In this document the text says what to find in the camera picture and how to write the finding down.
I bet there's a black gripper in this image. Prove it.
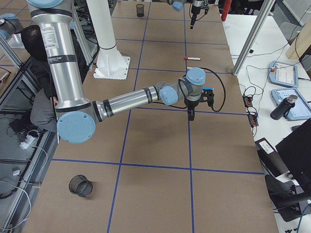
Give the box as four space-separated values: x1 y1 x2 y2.
184 89 214 121
190 0 209 29

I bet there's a red whiteboard marker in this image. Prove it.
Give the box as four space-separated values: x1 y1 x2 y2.
184 57 201 61

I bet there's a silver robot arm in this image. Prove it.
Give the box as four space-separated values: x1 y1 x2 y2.
28 0 214 144
161 0 210 30

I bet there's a red cylinder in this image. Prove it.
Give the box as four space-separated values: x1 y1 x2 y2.
221 0 232 22

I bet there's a black mesh pen cup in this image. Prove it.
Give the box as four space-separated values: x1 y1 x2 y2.
136 3 144 17
69 175 93 198

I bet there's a black water bottle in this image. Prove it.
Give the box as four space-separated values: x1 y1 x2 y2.
270 95 298 120

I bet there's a robot teach pendant far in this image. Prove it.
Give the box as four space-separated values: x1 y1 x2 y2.
268 60 298 88

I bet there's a robot teach pendant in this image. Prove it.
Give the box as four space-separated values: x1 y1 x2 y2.
268 60 298 88
270 88 311 121

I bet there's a black monitor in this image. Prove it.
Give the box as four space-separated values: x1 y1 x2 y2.
276 119 311 191

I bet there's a robot teach pendant near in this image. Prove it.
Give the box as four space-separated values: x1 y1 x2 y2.
270 88 311 121

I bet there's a seated person in black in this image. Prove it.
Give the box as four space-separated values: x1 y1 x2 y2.
21 25 58 133

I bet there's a white power strip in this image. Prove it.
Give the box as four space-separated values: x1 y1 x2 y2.
19 135 38 150

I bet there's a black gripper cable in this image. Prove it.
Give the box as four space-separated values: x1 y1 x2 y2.
155 67 227 113

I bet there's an aluminium frame post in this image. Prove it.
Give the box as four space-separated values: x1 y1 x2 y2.
232 0 275 76

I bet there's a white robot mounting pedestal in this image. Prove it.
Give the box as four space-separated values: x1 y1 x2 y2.
87 0 130 80

